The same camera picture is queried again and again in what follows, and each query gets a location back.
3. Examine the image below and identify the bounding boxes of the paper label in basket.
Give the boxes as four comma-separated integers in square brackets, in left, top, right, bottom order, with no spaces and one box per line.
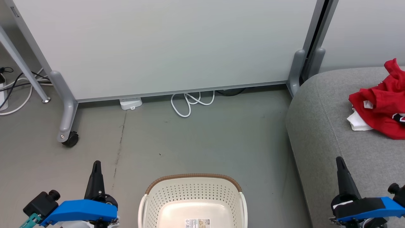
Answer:
[185,218,211,228]

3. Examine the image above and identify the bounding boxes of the white power strip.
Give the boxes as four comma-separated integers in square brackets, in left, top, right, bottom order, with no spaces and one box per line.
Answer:
[0,73,9,111]

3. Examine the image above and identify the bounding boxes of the looped white cable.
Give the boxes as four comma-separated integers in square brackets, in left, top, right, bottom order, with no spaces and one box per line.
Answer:
[171,91,215,118]

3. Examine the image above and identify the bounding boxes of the black cable under partition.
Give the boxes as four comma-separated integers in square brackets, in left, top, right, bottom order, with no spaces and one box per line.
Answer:
[215,88,246,97]

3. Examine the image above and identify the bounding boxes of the red jersey with number print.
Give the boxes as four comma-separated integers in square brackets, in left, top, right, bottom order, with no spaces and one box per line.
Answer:
[349,58,405,140]

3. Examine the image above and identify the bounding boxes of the white garment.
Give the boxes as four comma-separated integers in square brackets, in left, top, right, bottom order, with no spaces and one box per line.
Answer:
[346,108,374,131]

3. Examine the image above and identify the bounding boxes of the cream perforated laundry basket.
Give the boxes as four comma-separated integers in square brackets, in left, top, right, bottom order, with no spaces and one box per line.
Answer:
[138,173,248,228]

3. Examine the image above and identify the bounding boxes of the narrow white partition board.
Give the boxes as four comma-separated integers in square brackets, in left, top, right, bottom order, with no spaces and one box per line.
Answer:
[319,0,405,74]

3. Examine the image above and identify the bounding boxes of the grey slanted table leg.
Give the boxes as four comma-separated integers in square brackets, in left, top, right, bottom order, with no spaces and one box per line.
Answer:
[0,25,51,104]

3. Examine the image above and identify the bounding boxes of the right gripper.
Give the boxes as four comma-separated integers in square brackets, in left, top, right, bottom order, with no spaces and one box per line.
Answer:
[329,156,405,223]

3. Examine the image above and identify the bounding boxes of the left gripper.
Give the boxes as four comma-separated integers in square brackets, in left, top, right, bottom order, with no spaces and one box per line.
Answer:
[40,161,119,227]

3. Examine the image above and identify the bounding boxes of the black floor cables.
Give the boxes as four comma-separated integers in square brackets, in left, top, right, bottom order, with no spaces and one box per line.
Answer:
[0,66,53,110]

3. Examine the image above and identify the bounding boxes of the grey partition foot with caster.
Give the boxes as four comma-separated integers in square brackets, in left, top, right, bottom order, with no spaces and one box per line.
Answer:
[49,70,79,148]

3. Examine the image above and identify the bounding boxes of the long white cable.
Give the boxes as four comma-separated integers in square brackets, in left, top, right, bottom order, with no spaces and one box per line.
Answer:
[0,68,53,116]

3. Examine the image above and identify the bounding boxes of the white power adapter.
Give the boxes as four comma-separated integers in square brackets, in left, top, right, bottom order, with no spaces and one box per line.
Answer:
[119,98,143,110]

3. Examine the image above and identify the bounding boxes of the grey fabric sofa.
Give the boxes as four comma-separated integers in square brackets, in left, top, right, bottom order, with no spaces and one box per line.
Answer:
[286,66,405,228]

